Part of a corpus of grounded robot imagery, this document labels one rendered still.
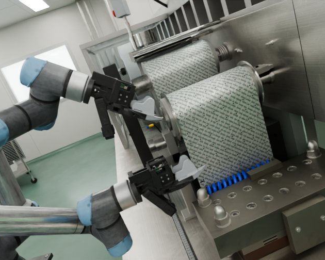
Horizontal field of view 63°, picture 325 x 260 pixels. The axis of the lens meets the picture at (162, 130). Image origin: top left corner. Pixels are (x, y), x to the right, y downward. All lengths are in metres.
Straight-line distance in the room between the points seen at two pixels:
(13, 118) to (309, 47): 0.69
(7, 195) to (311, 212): 1.00
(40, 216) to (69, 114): 5.65
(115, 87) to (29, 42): 5.81
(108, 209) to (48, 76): 0.36
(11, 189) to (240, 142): 0.85
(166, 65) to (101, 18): 5.40
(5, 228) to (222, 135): 0.61
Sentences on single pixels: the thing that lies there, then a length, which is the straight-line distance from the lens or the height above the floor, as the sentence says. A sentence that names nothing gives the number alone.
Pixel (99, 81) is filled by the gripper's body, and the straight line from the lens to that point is 0.70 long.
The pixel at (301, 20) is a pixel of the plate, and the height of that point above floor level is 1.39.
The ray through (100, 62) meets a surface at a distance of 1.71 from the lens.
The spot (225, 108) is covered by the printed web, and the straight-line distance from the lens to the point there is 0.75.
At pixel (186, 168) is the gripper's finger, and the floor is 1.12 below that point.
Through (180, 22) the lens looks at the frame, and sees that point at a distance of 1.58.
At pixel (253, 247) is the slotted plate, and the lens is 0.71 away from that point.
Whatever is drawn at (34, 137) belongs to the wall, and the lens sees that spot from 6.68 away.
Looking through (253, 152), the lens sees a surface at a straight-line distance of 0.82.
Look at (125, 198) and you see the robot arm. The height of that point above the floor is 1.12.
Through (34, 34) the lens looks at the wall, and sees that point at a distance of 6.44.
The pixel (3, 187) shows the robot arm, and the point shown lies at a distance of 1.17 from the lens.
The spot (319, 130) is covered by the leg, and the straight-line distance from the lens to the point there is 1.11.
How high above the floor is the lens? 1.45
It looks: 17 degrees down
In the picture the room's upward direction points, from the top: 21 degrees counter-clockwise
